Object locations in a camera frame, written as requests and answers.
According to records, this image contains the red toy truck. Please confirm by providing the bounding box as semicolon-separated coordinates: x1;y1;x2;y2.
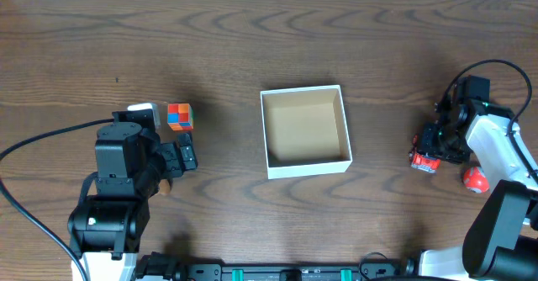
409;135;440;173

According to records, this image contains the multicoloured puzzle cube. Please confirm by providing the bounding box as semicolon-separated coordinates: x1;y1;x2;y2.
167;103;194;131

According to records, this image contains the red and white ball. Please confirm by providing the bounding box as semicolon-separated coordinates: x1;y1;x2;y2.
462;167;489;194

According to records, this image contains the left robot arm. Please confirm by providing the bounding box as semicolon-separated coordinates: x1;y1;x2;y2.
68;109;198;280

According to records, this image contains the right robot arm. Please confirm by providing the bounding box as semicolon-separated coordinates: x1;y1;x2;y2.
409;76;537;280

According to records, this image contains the brown plush hamster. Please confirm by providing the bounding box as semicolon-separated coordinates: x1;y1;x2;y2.
158;179;172;195

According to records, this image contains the white open cardboard box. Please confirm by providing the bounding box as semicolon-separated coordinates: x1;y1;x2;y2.
260;85;353;179

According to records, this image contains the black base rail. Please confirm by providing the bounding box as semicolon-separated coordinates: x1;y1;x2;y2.
131;252;418;281

